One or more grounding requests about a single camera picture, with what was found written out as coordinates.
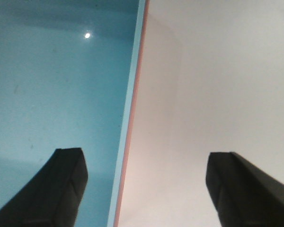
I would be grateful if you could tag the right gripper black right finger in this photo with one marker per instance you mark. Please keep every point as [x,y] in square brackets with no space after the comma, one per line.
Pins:
[242,194]

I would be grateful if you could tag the light blue plastic box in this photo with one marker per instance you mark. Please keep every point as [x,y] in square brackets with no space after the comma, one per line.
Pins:
[67,76]

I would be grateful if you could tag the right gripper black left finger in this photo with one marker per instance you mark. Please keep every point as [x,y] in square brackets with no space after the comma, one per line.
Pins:
[53,196]

